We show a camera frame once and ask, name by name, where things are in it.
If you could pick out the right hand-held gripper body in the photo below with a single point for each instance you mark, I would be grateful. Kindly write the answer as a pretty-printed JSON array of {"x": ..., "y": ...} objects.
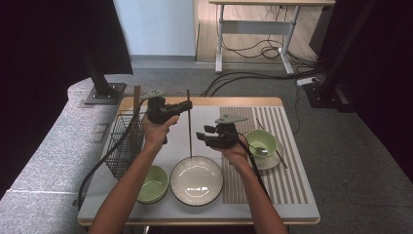
[{"x": 225, "y": 136}]

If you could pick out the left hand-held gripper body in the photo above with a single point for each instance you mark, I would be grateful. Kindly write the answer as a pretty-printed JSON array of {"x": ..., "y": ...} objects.
[{"x": 159, "y": 112}]

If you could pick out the green bowl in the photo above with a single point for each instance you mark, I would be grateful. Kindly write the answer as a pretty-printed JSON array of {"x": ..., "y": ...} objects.
[
  {"x": 269, "y": 162},
  {"x": 157, "y": 185},
  {"x": 263, "y": 139}
]

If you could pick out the person's left hand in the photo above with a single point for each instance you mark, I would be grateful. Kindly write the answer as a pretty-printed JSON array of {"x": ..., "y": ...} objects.
[{"x": 157, "y": 135}]

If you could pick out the person's right hand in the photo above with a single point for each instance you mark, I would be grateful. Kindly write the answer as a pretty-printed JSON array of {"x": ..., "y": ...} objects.
[{"x": 237, "y": 157}]

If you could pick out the wooden table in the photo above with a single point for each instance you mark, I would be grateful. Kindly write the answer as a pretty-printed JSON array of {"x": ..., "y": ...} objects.
[{"x": 227, "y": 101}]

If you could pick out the large white ribbed plate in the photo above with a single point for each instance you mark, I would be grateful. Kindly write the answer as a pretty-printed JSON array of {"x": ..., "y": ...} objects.
[{"x": 196, "y": 188}]

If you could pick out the black metal stand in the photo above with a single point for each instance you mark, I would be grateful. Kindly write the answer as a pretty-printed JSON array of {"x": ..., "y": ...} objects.
[
  {"x": 101, "y": 86},
  {"x": 324, "y": 97}
]

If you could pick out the brown striped placemat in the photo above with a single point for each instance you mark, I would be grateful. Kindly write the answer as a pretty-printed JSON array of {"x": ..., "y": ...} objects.
[{"x": 292, "y": 182}]

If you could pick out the white power strip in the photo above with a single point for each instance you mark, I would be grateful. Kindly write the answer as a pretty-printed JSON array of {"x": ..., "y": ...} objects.
[{"x": 307, "y": 81}]

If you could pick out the white metal desk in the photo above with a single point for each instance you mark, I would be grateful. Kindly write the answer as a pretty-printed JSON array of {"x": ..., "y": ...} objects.
[{"x": 253, "y": 27}]

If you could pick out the black curtain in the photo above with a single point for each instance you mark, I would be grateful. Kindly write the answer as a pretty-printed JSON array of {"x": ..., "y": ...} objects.
[
  {"x": 389, "y": 81},
  {"x": 48, "y": 65}
]

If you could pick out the grey carpeted platform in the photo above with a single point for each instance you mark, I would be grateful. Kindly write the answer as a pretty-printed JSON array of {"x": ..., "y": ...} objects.
[{"x": 39, "y": 169}]

